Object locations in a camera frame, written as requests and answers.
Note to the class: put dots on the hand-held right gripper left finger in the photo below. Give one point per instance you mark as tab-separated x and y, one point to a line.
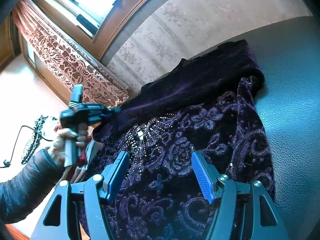
117	177

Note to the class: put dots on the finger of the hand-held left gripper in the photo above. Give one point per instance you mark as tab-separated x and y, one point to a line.
110	110
106	118

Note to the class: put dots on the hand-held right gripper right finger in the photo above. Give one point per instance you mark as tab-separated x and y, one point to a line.
202	177

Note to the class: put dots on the dark purple velvet garment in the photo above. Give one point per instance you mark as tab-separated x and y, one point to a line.
200	92

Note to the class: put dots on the person's left forearm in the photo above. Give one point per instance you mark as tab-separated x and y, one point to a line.
25	187

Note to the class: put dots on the folded clothes stack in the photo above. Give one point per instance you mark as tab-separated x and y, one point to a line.
82	172

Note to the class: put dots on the person's left hand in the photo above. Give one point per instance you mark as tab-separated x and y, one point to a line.
58	142

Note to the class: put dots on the wooden door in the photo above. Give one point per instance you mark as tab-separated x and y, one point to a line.
53	85

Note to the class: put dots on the floral patterned curtain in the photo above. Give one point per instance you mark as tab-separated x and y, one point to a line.
70	62

